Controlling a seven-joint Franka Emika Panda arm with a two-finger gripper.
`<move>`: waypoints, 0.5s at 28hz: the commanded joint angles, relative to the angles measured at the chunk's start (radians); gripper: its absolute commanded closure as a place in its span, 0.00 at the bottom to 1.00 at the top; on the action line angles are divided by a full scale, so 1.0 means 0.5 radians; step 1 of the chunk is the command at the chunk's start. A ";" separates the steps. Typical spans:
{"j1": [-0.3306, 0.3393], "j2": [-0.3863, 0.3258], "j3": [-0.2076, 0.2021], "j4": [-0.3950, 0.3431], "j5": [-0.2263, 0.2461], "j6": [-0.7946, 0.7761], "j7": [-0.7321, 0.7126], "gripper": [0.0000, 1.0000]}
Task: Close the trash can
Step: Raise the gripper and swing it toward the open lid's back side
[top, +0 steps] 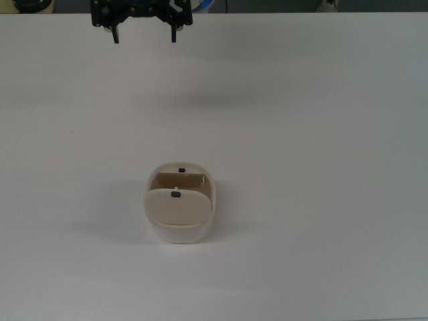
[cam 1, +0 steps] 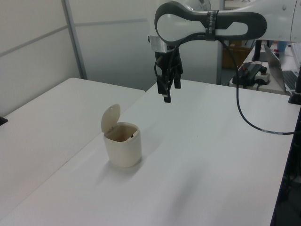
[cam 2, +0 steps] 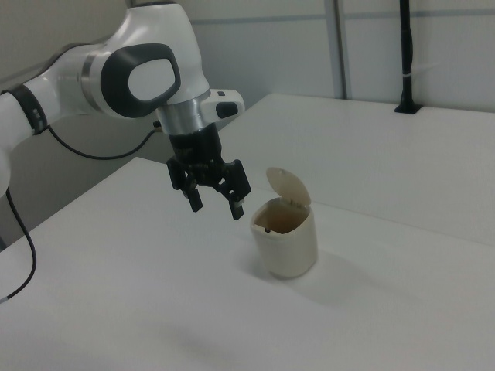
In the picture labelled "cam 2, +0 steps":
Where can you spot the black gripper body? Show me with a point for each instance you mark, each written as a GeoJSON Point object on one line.
{"type": "Point", "coordinates": [195, 148]}

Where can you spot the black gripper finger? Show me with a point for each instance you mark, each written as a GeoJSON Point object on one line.
{"type": "Point", "coordinates": [178, 174]}
{"type": "Point", "coordinates": [237, 181]}

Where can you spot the small white lidded trash can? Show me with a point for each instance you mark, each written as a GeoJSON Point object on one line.
{"type": "Point", "coordinates": [286, 251]}

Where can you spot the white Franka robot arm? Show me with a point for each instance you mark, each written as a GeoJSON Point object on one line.
{"type": "Point", "coordinates": [147, 38]}

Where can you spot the black pole with clamp base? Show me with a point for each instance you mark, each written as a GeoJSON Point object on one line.
{"type": "Point", "coordinates": [406, 38]}

